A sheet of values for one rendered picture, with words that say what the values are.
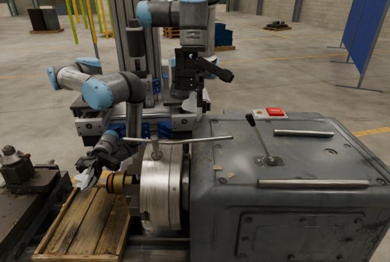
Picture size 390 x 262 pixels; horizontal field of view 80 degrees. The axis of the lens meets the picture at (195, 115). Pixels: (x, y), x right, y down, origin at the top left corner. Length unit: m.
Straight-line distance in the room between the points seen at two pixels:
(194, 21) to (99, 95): 0.45
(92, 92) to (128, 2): 0.66
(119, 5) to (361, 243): 1.44
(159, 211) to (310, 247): 0.47
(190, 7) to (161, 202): 0.55
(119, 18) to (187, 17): 0.84
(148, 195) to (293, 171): 0.43
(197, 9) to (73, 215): 0.93
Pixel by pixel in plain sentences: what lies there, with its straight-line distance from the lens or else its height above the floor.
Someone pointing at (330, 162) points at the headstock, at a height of 1.26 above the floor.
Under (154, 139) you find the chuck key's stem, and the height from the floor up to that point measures 1.31.
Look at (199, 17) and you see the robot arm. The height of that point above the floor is 1.65.
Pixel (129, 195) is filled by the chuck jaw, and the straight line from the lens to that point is 0.85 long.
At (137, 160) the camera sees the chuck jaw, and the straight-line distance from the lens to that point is 0.89.
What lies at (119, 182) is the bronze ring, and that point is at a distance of 0.89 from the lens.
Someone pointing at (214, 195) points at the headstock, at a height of 1.24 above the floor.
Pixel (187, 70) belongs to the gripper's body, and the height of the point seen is 1.51.
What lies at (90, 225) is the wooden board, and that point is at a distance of 1.10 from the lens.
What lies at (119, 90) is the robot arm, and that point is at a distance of 0.93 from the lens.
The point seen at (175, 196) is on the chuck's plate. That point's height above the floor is 1.16.
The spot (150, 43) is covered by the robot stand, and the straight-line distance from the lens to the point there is 1.44.
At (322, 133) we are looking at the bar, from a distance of 0.91.
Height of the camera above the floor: 1.70
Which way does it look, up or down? 28 degrees down
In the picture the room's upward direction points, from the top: straight up
